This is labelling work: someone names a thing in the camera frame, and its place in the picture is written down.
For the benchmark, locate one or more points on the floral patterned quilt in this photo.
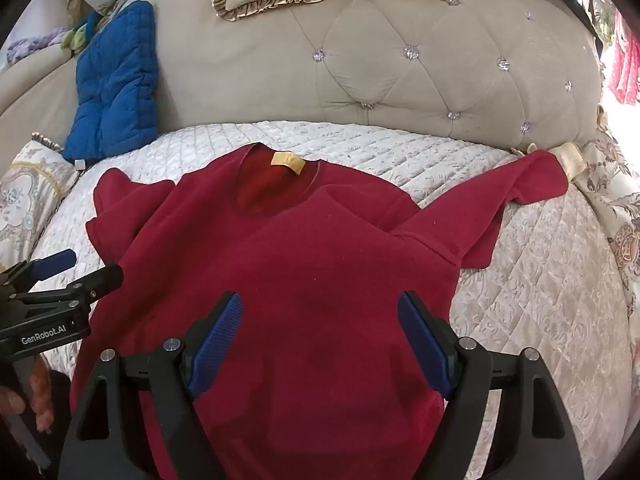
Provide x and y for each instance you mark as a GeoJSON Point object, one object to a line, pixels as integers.
{"type": "Point", "coordinates": [615, 210]}

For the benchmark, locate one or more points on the floral embroidered pillow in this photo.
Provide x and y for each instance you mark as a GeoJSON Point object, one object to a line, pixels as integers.
{"type": "Point", "coordinates": [30, 195]}

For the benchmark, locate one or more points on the white quilted bedspread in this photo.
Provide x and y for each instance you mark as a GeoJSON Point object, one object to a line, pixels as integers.
{"type": "Point", "coordinates": [525, 285]}

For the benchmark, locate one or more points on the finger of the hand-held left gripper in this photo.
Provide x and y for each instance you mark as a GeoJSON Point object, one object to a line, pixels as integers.
{"type": "Point", "coordinates": [55, 262]}
{"type": "Point", "coordinates": [100, 280]}

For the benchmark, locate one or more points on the purple knitted cloth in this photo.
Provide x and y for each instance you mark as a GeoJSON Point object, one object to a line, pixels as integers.
{"type": "Point", "coordinates": [35, 45]}

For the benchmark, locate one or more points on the beige tufted headboard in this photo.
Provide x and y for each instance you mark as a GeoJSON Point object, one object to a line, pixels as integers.
{"type": "Point", "coordinates": [400, 85]}

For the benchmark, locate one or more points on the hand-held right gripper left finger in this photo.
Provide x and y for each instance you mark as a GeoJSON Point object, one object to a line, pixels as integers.
{"type": "Point", "coordinates": [220, 345]}

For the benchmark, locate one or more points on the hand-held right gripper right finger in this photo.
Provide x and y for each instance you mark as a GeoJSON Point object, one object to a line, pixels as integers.
{"type": "Point", "coordinates": [425, 345]}

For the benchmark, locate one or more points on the person's left hand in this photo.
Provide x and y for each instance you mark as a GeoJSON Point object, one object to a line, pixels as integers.
{"type": "Point", "coordinates": [42, 395]}

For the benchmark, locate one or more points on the pink hanging clothes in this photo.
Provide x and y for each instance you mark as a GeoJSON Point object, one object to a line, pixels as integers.
{"type": "Point", "coordinates": [622, 70]}

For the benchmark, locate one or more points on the dark red sweater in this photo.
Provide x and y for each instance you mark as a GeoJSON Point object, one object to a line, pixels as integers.
{"type": "Point", "coordinates": [300, 260]}

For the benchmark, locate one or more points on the blue quilted cushion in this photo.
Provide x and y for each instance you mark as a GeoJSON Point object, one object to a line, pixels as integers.
{"type": "Point", "coordinates": [115, 85]}

